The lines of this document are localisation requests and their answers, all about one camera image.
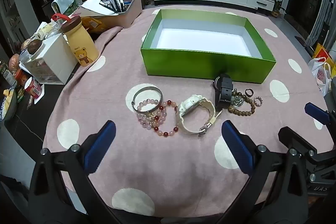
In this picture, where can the green cardboard box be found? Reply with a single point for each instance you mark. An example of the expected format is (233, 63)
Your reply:
(199, 64)

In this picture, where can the yellow shopping bag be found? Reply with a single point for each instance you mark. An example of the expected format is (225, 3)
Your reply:
(321, 52)

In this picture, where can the orange round fruit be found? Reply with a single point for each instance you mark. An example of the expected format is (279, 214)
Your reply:
(14, 61)
(25, 45)

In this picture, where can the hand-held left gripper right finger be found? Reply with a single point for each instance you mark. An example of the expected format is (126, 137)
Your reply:
(237, 145)

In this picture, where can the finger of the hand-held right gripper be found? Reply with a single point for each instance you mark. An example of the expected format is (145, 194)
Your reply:
(316, 111)
(296, 140)

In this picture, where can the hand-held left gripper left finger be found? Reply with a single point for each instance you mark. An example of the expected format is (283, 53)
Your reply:
(101, 145)

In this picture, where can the yellow bear bottle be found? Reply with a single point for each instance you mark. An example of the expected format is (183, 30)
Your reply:
(81, 43)

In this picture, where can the beige storage bin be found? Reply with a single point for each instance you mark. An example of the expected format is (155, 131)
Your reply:
(128, 14)

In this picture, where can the bunch of pens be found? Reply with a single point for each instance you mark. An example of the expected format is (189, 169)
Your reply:
(115, 2)

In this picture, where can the white wristwatch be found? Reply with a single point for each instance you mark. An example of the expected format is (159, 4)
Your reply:
(187, 106)

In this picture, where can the brown round fruit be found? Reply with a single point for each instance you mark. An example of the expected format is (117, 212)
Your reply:
(34, 46)

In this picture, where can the white drawer organizer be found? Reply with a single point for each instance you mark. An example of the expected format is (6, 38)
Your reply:
(56, 56)

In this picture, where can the silver bangle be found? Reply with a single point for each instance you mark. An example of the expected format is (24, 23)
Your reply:
(146, 88)

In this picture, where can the small potted plant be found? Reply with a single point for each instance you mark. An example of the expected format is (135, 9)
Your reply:
(277, 10)

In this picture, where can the red snack can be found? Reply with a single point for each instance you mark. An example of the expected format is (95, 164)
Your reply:
(32, 87)

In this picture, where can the food bowl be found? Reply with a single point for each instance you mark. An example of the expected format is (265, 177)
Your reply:
(8, 106)

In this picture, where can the orange snack packet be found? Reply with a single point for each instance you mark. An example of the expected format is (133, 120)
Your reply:
(92, 24)

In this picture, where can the white paper stack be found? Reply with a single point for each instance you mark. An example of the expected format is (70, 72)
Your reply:
(94, 5)

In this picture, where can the pink polka dot tablecloth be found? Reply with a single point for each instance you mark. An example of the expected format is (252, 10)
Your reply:
(118, 61)

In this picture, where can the white plastic bag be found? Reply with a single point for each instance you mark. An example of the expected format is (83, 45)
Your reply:
(321, 77)

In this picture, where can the black wristwatch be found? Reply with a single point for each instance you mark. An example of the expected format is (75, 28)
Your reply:
(223, 90)

